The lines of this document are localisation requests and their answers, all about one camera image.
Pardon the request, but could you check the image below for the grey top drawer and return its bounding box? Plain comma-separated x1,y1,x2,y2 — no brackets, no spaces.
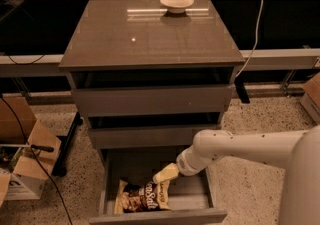
68,67,234,117

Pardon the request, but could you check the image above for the brown sea salt chip bag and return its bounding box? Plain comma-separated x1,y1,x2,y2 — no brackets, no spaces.
114,180,170,214

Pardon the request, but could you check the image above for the black cable left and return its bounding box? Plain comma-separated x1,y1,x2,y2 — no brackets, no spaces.
0,94,74,225

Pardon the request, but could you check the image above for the grey drawer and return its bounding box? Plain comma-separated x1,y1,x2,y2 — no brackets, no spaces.
88,112,222,149
68,67,234,117
89,146,227,225

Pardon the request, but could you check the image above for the grey drawer cabinet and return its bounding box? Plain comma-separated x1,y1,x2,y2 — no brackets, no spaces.
58,0,246,157

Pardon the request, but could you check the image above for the white cable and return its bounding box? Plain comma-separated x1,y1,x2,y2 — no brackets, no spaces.
235,0,264,79

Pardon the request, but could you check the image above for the open cardboard box left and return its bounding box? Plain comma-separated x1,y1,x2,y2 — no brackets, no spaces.
0,97,61,206

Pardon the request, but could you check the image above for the grey middle drawer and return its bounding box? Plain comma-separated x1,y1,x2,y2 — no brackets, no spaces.
88,112,222,149

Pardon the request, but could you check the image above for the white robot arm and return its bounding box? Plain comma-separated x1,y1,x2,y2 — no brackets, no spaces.
153,126,320,225

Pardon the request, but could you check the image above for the white bowl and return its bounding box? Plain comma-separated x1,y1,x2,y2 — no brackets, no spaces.
160,0,194,14

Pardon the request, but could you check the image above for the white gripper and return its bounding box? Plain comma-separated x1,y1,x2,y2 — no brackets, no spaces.
153,145,220,184

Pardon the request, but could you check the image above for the grey bottom drawer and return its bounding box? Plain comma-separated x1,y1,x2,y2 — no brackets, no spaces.
89,146,227,225

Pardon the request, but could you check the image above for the black handled tool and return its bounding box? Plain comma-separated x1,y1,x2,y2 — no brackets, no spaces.
0,144,54,153

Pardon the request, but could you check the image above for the black table leg stand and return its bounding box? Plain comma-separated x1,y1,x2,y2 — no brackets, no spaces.
52,113,83,177

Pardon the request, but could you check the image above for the cardboard box right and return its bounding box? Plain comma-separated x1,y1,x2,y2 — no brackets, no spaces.
300,72,320,125

